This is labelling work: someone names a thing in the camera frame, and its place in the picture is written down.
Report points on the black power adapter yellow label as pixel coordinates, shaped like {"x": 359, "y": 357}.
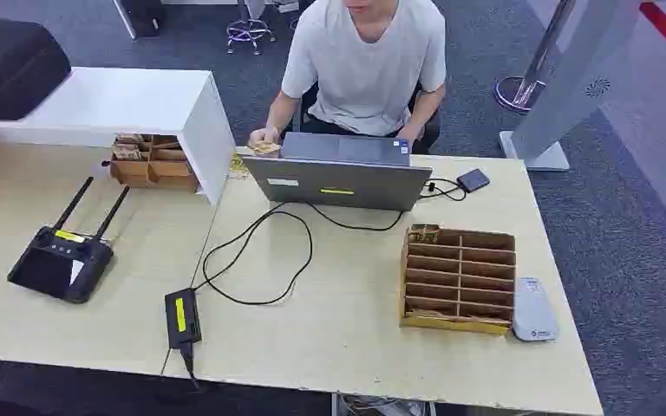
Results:
{"x": 189, "y": 321}

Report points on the person's right hand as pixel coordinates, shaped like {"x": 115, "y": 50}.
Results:
{"x": 264, "y": 136}

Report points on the chrome stanchion post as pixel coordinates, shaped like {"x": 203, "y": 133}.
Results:
{"x": 517, "y": 92}

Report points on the black cabinet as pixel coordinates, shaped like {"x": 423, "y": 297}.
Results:
{"x": 143, "y": 17}

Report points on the card in slotted box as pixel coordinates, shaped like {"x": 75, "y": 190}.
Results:
{"x": 424, "y": 233}

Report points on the chrome stool base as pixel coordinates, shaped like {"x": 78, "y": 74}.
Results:
{"x": 250, "y": 30}

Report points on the black remote controller with antennas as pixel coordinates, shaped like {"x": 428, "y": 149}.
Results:
{"x": 57, "y": 267}

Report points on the person's left hand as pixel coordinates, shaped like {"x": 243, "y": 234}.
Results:
{"x": 410, "y": 135}

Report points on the person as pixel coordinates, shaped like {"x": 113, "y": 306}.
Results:
{"x": 367, "y": 69}

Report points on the small black drive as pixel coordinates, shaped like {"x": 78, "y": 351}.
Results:
{"x": 473, "y": 180}

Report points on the silver kiosk stand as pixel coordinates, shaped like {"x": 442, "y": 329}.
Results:
{"x": 574, "y": 74}

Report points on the stack of cards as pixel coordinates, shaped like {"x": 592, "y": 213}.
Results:
{"x": 266, "y": 150}

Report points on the cards in wooden box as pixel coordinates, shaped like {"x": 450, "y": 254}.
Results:
{"x": 126, "y": 150}

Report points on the grey laptop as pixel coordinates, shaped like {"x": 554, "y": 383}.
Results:
{"x": 339, "y": 183}

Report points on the wooden box with compartments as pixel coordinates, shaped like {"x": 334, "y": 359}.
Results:
{"x": 158, "y": 171}

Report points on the grey card reader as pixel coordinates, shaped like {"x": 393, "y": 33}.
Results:
{"x": 534, "y": 313}

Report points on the loose cards on desk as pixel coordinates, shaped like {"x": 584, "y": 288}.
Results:
{"x": 239, "y": 167}

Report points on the slotted wooden card box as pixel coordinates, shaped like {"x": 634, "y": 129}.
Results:
{"x": 453, "y": 324}

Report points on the white desk shelf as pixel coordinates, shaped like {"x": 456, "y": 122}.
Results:
{"x": 109, "y": 97}

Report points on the black office chair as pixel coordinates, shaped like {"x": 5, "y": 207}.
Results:
{"x": 429, "y": 136}

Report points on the black bag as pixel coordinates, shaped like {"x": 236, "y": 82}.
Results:
{"x": 11, "y": 69}

